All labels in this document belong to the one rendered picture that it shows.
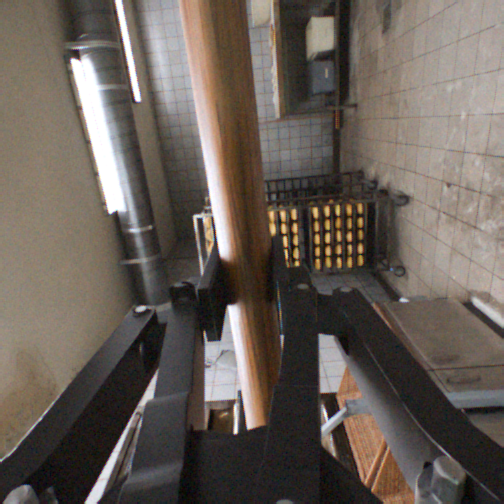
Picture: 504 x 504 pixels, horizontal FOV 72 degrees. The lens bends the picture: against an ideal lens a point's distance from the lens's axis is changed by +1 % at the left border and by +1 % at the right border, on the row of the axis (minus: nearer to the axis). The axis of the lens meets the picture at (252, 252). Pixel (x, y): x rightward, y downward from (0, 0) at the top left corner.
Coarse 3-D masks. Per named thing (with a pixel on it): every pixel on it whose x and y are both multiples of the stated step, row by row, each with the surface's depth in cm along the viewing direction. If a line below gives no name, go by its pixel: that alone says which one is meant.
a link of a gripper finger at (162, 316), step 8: (192, 280) 19; (160, 312) 16; (168, 312) 16; (200, 312) 16; (160, 320) 15; (200, 320) 16; (152, 328) 15; (160, 328) 15; (200, 328) 16; (152, 336) 15; (160, 336) 15; (144, 344) 15; (152, 344) 15; (160, 344) 15; (144, 352) 15; (152, 352) 15
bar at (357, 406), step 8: (456, 392) 130; (464, 392) 130; (472, 392) 130; (480, 392) 129; (488, 392) 129; (496, 392) 129; (344, 400) 132; (352, 400) 131; (360, 400) 131; (456, 400) 127; (464, 400) 127; (472, 400) 127; (480, 400) 127; (488, 400) 127; (496, 400) 127; (344, 408) 132; (352, 408) 129; (360, 408) 129; (368, 408) 129; (336, 416) 132; (344, 416) 131; (328, 424) 133; (336, 424) 133; (328, 432) 134
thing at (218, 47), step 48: (192, 0) 14; (240, 0) 15; (192, 48) 15; (240, 48) 15; (240, 96) 16; (240, 144) 16; (240, 192) 17; (240, 240) 18; (240, 288) 19; (240, 336) 20; (240, 384) 23
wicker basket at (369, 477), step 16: (352, 384) 203; (352, 416) 191; (368, 416) 187; (352, 432) 182; (368, 432) 179; (352, 448) 174; (368, 448) 172; (384, 448) 146; (368, 464) 165; (368, 480) 154; (384, 480) 155
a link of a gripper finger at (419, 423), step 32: (352, 288) 15; (352, 320) 13; (352, 352) 13; (384, 352) 11; (384, 384) 10; (416, 384) 9; (384, 416) 10; (416, 416) 9; (448, 416) 8; (416, 448) 9; (448, 448) 8; (480, 448) 8; (416, 480) 9; (480, 480) 7
